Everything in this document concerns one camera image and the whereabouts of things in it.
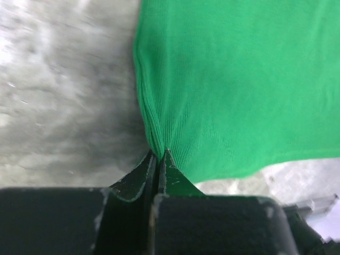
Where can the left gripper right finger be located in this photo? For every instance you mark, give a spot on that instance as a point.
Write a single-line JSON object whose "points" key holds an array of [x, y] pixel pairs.
{"points": [[185, 221]]}

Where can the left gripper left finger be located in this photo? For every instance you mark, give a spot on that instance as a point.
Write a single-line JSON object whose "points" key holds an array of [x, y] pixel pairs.
{"points": [[93, 220]]}

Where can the green tank top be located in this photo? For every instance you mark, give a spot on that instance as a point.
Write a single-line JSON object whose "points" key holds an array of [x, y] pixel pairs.
{"points": [[230, 87]]}

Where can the aluminium rail frame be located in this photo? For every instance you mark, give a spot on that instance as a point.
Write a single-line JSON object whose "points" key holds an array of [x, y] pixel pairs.
{"points": [[321, 214]]}

